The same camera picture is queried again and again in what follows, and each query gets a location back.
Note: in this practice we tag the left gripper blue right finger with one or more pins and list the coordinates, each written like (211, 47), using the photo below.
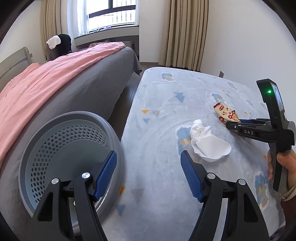
(194, 173)

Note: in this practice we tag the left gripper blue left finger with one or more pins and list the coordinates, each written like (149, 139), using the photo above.
(102, 179)

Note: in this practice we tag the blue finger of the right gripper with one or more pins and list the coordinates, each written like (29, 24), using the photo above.
(255, 121)

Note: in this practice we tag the red cartoon snack wrapper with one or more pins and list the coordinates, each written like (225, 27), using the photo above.
(225, 113)

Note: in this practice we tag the grey perforated trash basket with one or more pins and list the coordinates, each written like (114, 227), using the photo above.
(65, 147)

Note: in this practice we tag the white cloth sock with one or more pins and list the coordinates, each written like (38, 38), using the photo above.
(206, 145)

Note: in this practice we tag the grey bed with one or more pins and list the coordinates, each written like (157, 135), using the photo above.
(96, 89)

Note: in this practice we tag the right beige curtain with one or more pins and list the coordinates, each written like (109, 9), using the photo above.
(184, 34)

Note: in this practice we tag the beige curtain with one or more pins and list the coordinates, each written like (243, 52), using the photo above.
(184, 34)
(50, 21)

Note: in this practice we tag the pink bed blanket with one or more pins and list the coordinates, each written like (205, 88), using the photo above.
(25, 94)

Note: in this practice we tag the chair with clothes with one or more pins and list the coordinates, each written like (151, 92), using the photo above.
(57, 46)

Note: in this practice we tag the grey window sill bench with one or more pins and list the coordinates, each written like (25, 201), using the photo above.
(127, 34)

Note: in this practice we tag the grey headboard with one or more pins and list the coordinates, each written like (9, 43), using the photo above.
(13, 65)

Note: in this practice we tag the window with railing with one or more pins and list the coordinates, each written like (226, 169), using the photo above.
(106, 14)

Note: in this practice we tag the left beige curtain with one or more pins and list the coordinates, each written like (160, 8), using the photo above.
(50, 21)

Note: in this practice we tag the white sheer curtain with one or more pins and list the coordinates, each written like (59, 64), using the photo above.
(80, 18)

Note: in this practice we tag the wall outlet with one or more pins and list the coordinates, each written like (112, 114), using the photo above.
(221, 74)

